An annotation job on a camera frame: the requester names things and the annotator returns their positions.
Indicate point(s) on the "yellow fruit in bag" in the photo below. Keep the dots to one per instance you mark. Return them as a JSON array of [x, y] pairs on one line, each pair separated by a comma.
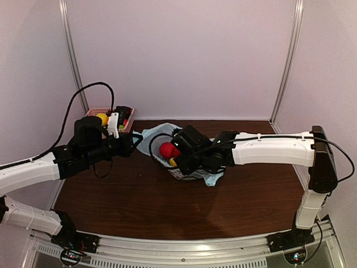
[[172, 162]]

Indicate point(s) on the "red apple in bag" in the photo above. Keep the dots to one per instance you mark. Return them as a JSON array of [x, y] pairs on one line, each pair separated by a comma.
[[167, 150]]

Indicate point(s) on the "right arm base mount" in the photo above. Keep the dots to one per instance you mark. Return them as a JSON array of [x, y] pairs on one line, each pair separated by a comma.
[[296, 237]]

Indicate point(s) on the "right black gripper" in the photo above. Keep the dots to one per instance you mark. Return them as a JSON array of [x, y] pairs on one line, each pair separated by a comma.
[[186, 168]]

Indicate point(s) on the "front aluminium rail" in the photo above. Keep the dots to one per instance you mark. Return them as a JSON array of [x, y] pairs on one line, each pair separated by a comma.
[[251, 251]]

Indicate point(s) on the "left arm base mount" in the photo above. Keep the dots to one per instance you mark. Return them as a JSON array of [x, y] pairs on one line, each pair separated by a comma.
[[69, 238]]

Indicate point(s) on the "light blue printed plastic bag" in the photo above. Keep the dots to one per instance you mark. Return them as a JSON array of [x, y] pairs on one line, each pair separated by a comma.
[[153, 138]]

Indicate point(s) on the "left aluminium corner post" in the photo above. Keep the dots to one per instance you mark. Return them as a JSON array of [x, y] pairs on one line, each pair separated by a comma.
[[64, 14]]

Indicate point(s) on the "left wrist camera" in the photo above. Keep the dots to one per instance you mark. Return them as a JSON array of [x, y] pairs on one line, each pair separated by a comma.
[[116, 119]]

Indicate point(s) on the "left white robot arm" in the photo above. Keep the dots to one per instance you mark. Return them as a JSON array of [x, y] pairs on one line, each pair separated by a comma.
[[21, 174]]

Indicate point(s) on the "right aluminium corner post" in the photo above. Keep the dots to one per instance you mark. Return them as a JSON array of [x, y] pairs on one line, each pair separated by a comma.
[[292, 47]]

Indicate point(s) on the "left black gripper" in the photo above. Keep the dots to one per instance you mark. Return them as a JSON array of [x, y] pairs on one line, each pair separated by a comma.
[[126, 147]]

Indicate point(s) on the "yellow lemon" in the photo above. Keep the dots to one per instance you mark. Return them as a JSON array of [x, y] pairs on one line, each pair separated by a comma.
[[104, 118]]

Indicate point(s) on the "aluminium corner post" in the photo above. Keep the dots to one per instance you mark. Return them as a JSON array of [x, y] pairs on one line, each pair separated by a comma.
[[292, 47], [64, 14]]

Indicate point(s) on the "pink perforated plastic basket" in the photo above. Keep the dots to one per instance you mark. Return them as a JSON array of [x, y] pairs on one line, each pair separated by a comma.
[[95, 111]]

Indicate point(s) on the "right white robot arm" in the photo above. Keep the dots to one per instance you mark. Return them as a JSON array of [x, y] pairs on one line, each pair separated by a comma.
[[309, 149]]

